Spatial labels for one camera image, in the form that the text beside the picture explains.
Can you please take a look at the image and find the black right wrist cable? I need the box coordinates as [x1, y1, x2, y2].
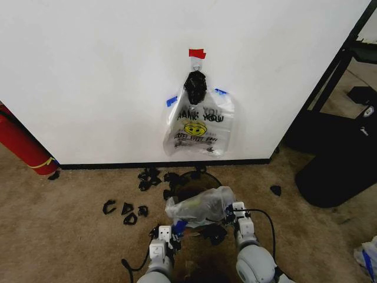
[245, 208, 277, 264]

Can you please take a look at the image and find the clear wall hook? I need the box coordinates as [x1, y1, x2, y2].
[190, 57, 204, 73]

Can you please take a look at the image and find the white plastic bag blue print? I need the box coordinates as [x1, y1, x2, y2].
[353, 235, 377, 277]

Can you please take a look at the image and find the yellow tape band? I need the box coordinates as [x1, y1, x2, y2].
[31, 156, 57, 169]

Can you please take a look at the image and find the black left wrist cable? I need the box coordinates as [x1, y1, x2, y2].
[121, 241, 151, 283]

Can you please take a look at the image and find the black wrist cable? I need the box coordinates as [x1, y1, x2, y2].
[121, 241, 151, 283]
[245, 208, 277, 264]

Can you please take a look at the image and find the red tape strip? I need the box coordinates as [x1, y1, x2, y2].
[188, 48, 208, 60]

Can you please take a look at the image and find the clear plastic bin liner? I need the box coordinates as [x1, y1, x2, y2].
[164, 186, 236, 229]

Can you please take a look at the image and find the red fire extinguisher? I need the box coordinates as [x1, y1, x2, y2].
[0, 101, 59, 176]

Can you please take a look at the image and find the flat black box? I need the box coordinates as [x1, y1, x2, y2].
[346, 85, 377, 106]

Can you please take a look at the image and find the clear thank you plastic bag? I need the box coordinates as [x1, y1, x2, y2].
[163, 87, 237, 159]

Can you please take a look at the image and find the large black bin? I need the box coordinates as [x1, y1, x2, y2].
[295, 104, 377, 209]

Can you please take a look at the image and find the crumpled black garbage bag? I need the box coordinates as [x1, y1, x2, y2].
[183, 70, 207, 105]

